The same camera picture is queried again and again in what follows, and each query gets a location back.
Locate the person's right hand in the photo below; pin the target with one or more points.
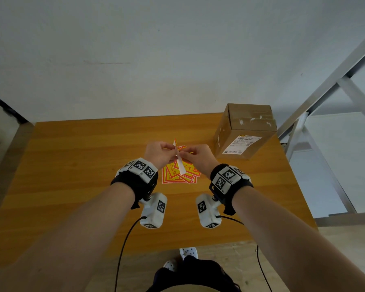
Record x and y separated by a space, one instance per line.
200 159

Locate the person's left hand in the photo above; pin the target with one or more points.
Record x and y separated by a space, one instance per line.
156 153

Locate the person's right fingers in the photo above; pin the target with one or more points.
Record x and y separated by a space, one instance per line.
186 155

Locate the person's left fingers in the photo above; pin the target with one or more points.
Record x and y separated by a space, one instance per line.
170 151

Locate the red yellow sticker sheet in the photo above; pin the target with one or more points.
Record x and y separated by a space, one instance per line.
180 164

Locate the person's right forearm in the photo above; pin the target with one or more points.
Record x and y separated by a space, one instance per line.
292 246

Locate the person's left forearm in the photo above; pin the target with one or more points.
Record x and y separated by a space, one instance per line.
73 240

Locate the pile of red yellow stickers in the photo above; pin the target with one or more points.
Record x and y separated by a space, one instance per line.
175 174

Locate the black marker wrist band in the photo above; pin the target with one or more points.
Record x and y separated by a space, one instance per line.
229 182
137 176

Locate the brown cardboard box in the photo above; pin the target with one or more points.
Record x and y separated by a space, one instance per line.
246 133

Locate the white shoe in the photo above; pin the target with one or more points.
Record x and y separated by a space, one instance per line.
170 266
189 252

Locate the black trousers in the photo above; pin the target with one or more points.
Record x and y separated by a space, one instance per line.
197 275

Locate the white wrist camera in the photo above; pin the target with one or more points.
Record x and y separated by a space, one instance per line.
155 209
207 211

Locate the grey metal frame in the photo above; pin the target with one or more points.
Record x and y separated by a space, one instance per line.
322 91

